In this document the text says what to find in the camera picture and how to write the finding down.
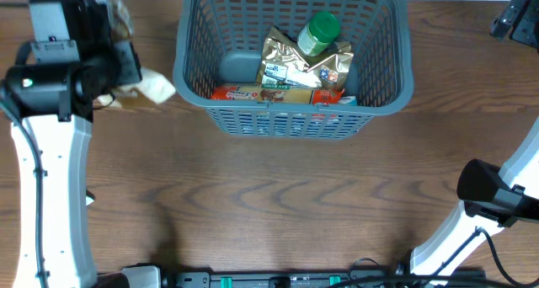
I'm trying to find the black left camera cable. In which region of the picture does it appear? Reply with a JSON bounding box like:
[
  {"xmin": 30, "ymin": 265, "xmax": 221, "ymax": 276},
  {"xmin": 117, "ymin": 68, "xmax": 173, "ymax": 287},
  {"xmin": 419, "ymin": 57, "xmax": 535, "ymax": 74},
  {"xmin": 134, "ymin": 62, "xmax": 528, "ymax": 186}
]
[{"xmin": 0, "ymin": 98, "xmax": 47, "ymax": 288}]

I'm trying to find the gold foil coffee bag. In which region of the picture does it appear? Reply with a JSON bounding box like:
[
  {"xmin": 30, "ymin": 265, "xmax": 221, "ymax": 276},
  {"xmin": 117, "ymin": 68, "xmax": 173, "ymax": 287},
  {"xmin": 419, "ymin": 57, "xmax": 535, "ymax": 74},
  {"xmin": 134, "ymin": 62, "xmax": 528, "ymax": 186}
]
[{"xmin": 256, "ymin": 27, "xmax": 354, "ymax": 91}]

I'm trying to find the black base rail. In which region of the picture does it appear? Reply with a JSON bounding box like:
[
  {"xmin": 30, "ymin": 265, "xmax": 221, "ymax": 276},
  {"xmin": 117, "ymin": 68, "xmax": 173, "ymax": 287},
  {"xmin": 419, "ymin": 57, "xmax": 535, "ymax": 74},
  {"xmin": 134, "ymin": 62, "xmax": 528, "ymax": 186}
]
[{"xmin": 168, "ymin": 260, "xmax": 488, "ymax": 288}]

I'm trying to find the grey plastic basket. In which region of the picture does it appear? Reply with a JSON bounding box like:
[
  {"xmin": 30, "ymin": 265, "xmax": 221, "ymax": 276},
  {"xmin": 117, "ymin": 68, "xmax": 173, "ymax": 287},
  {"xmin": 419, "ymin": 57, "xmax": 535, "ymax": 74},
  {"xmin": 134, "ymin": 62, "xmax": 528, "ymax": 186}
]
[{"xmin": 173, "ymin": 0, "xmax": 414, "ymax": 140}]

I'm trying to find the blue tissue pack box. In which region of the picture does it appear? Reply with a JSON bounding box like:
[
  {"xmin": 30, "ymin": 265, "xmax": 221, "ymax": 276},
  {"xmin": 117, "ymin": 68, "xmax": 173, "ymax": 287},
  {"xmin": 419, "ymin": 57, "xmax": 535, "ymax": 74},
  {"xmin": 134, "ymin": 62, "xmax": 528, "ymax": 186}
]
[{"xmin": 235, "ymin": 94, "xmax": 359, "ymax": 133}]

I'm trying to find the spaghetti pasta packet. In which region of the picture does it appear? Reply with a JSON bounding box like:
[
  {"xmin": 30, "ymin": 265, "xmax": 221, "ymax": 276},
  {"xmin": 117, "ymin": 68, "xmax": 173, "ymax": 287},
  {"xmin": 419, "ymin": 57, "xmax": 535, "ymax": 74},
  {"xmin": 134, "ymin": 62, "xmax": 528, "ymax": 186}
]
[{"xmin": 211, "ymin": 83, "xmax": 344, "ymax": 104}]

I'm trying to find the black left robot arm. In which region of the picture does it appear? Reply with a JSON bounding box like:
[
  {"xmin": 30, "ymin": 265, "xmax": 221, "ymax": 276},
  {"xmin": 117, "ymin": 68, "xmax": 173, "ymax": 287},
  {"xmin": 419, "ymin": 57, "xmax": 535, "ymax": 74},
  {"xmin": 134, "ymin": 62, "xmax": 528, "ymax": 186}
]
[{"xmin": 1, "ymin": 0, "xmax": 174, "ymax": 287}]

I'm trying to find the green lid glass jar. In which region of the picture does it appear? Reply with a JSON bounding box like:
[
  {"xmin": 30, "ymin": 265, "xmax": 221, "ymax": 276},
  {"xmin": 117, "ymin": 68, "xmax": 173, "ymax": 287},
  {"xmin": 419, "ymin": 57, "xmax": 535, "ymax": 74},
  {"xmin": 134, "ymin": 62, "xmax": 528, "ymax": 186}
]
[{"xmin": 296, "ymin": 11, "xmax": 340, "ymax": 56}]

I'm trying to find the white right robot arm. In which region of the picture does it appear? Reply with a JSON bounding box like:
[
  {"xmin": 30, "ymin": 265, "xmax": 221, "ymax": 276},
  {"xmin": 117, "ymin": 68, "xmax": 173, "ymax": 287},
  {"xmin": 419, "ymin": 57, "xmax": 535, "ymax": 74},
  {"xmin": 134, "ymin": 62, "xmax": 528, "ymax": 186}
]
[{"xmin": 403, "ymin": 125, "xmax": 538, "ymax": 286}]

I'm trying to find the brown white snack bag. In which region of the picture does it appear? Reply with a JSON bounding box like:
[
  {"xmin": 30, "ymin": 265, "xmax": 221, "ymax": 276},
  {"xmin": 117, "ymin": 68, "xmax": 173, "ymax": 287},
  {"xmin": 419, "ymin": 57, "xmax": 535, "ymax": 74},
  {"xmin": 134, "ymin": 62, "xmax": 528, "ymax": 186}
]
[{"xmin": 94, "ymin": 0, "xmax": 176, "ymax": 109}]

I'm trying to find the white packet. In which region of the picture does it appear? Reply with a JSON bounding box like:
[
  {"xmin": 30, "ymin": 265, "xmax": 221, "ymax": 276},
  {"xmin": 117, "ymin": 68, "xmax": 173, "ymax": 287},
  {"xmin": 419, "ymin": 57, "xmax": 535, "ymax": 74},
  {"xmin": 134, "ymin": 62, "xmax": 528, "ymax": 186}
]
[{"xmin": 86, "ymin": 190, "xmax": 95, "ymax": 205}]

